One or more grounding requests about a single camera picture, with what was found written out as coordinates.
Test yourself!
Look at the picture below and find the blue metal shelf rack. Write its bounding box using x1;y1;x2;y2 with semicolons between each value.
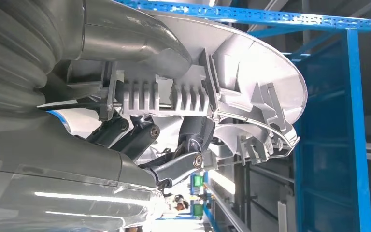
113;0;371;232

